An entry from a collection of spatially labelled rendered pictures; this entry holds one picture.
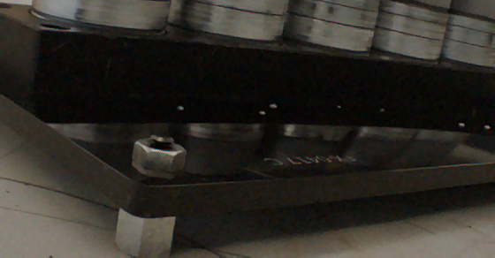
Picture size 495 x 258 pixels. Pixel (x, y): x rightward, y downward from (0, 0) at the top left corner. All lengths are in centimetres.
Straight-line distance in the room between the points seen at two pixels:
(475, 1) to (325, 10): 6
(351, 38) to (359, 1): 1
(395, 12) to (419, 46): 1
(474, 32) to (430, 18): 2
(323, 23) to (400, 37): 3
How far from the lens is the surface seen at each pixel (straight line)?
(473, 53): 21
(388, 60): 17
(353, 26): 16
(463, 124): 17
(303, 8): 16
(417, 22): 18
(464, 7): 21
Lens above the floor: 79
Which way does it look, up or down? 12 degrees down
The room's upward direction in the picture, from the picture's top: 11 degrees clockwise
